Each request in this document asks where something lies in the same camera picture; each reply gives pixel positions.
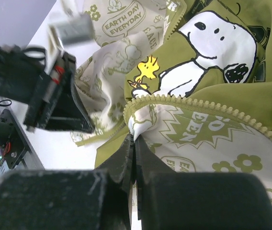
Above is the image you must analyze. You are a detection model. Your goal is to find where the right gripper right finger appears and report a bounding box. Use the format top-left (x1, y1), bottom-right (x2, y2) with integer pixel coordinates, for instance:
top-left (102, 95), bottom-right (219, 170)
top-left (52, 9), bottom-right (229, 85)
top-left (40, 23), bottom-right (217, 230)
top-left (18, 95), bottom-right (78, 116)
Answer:
top-left (134, 137), bottom-right (272, 230)

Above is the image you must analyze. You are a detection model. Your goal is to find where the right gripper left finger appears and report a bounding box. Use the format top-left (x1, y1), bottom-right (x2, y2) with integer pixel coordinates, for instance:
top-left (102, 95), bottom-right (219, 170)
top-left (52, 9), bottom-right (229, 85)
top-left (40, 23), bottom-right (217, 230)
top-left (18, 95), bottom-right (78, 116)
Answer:
top-left (0, 135), bottom-right (134, 230)

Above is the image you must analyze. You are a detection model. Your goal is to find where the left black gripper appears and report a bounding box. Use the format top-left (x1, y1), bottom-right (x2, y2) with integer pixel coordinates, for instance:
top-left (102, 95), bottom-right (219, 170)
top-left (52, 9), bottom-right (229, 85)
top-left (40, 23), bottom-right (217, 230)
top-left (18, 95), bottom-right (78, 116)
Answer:
top-left (0, 46), bottom-right (94, 133)

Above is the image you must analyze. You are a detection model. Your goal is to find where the cream green printed jacket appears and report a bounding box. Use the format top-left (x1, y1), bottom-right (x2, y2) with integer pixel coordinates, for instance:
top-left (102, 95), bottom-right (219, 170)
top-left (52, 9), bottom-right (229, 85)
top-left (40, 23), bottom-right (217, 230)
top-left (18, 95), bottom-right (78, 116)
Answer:
top-left (61, 0), bottom-right (272, 201)

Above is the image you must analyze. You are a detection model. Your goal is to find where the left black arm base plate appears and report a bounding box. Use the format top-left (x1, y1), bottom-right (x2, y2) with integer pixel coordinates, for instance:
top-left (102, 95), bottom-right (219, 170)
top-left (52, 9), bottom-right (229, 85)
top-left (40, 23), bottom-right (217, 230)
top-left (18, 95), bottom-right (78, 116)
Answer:
top-left (0, 109), bottom-right (45, 171)

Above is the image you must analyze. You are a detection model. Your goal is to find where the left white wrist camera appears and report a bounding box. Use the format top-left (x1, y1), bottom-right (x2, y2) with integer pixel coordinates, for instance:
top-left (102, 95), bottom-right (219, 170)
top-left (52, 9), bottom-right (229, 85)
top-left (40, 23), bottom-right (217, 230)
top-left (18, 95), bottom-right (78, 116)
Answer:
top-left (47, 12), bottom-right (96, 63)

